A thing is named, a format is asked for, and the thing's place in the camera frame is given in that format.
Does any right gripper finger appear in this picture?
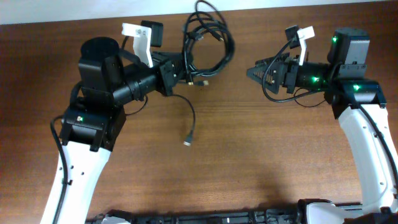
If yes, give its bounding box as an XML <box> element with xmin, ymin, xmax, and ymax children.
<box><xmin>254</xmin><ymin>53</ymin><xmax>289</xmax><ymax>70</ymax></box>
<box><xmin>246</xmin><ymin>67</ymin><xmax>280</xmax><ymax>94</ymax></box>

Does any thin black usb cable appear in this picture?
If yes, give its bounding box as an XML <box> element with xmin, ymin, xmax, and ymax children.
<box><xmin>172</xmin><ymin>24</ymin><xmax>224</xmax><ymax>147</ymax></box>

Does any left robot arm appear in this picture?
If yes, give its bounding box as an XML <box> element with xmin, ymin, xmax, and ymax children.
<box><xmin>41</xmin><ymin>37</ymin><xmax>193</xmax><ymax>223</ymax></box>

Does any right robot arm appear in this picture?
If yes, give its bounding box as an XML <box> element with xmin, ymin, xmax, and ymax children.
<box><xmin>246</xmin><ymin>26</ymin><xmax>397</xmax><ymax>223</ymax></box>

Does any right camera black cable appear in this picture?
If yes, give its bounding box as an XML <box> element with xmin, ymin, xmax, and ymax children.
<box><xmin>261</xmin><ymin>37</ymin><xmax>398</xmax><ymax>194</ymax></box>

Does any camera black cable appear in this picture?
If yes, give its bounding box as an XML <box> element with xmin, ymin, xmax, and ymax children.
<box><xmin>261</xmin><ymin>37</ymin><xmax>398</xmax><ymax>194</ymax></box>
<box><xmin>49</xmin><ymin>35</ymin><xmax>131</xmax><ymax>224</ymax></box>

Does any left camera black cable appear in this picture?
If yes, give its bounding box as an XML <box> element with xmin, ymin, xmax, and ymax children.
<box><xmin>49</xmin><ymin>35</ymin><xmax>131</xmax><ymax>224</ymax></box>

